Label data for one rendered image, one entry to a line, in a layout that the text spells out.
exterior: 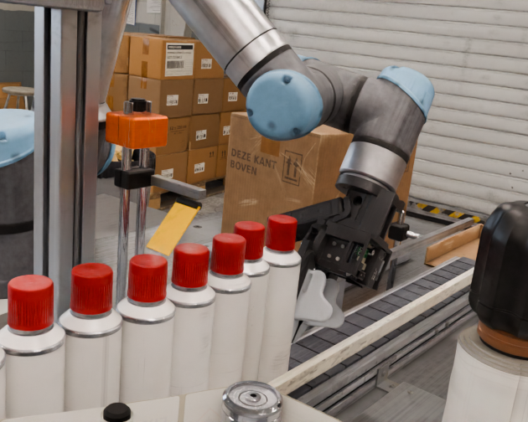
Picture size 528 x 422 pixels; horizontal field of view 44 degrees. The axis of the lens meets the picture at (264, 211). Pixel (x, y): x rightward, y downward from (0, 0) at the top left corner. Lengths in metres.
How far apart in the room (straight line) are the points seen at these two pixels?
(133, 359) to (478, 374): 0.28
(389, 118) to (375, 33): 4.35
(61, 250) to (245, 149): 0.66
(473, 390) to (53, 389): 0.32
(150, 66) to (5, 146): 3.48
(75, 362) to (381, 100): 0.47
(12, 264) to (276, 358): 0.38
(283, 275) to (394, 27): 4.44
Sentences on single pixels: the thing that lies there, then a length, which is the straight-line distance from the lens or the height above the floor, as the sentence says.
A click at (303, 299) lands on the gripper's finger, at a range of 0.79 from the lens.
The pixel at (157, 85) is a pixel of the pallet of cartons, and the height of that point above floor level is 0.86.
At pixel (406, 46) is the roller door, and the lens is 5.07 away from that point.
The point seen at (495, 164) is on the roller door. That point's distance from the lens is 4.90.
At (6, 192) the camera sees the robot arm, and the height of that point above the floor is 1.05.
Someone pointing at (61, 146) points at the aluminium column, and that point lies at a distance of 0.65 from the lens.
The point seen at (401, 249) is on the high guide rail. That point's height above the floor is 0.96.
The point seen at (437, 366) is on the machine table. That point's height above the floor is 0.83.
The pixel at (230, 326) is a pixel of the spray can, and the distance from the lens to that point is 0.65.
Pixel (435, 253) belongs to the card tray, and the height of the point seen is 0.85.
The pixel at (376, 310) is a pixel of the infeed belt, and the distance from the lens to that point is 1.05.
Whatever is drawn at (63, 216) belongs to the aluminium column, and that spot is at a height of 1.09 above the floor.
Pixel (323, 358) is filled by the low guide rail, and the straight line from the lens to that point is 0.80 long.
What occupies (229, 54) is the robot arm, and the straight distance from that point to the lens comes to 0.73.
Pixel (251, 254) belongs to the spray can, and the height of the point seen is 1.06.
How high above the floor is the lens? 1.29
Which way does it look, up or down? 16 degrees down
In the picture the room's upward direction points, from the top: 6 degrees clockwise
